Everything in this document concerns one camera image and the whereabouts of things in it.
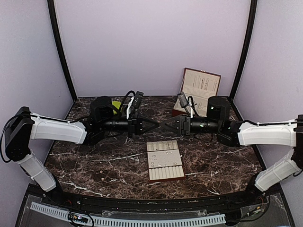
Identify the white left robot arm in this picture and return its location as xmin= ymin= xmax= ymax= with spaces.
xmin=0 ymin=96 xmax=160 ymax=206

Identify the black left frame post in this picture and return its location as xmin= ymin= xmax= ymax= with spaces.
xmin=47 ymin=0 xmax=78 ymax=102

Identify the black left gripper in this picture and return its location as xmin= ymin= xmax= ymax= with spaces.
xmin=100 ymin=112 xmax=160 ymax=139

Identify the black frame post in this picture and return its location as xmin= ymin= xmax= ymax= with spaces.
xmin=229 ymin=0 xmax=258 ymax=102
xmin=47 ymin=0 xmax=78 ymax=102

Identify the black right frame post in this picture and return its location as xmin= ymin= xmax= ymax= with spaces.
xmin=229 ymin=0 xmax=258 ymax=102

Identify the green plastic bowl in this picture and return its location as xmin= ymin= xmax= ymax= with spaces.
xmin=112 ymin=101 xmax=122 ymax=115

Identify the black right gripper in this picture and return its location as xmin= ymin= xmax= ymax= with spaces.
xmin=160 ymin=114 xmax=222 ymax=137

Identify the black front table rail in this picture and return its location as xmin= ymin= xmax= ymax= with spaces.
xmin=29 ymin=185 xmax=269 ymax=213

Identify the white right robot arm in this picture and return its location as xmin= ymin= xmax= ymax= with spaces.
xmin=160 ymin=96 xmax=303 ymax=205

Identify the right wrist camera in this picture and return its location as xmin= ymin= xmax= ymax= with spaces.
xmin=177 ymin=92 xmax=199 ymax=118

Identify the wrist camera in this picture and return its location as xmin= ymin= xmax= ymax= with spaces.
xmin=177 ymin=92 xmax=199 ymax=118
xmin=126 ymin=91 xmax=144 ymax=119

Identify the beige jewelry tray insert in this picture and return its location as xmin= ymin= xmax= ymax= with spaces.
xmin=146 ymin=140 xmax=185 ymax=182

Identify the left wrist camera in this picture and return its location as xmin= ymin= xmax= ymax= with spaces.
xmin=126 ymin=91 xmax=144 ymax=119

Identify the red wooden jewelry box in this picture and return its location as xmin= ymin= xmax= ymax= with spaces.
xmin=180 ymin=68 xmax=221 ymax=117

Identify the white slotted cable duct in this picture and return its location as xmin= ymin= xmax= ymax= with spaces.
xmin=30 ymin=202 xmax=226 ymax=227

